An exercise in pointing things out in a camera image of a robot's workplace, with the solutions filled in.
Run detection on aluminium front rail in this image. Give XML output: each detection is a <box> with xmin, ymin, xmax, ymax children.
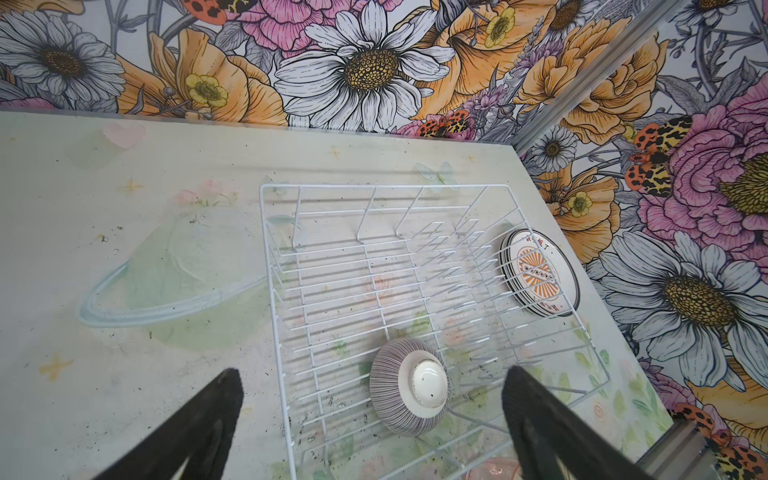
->
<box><xmin>636</xmin><ymin>420</ymin><xmax>720</xmax><ymax>480</ymax></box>

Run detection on orange sunburst plate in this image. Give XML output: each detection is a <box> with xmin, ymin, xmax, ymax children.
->
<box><xmin>499</xmin><ymin>229</ymin><xmax>580</xmax><ymax>318</ymax></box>

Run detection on white upturned ceramic bowl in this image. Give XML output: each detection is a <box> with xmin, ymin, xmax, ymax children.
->
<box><xmin>369</xmin><ymin>338</ymin><xmax>451</xmax><ymax>437</ymax></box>

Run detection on aluminium corner post right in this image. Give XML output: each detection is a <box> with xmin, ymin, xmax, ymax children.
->
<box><xmin>511</xmin><ymin>0</ymin><xmax>683</xmax><ymax>154</ymax></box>

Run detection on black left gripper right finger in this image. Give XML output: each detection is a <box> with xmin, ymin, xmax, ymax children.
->
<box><xmin>501</xmin><ymin>366</ymin><xmax>650</xmax><ymax>480</ymax></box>

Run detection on white wire dish rack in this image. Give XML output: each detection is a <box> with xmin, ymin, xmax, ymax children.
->
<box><xmin>260</xmin><ymin>184</ymin><xmax>610</xmax><ymax>479</ymax></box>

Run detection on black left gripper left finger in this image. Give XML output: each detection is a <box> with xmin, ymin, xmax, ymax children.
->
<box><xmin>97</xmin><ymin>368</ymin><xmax>244</xmax><ymax>479</ymax></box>

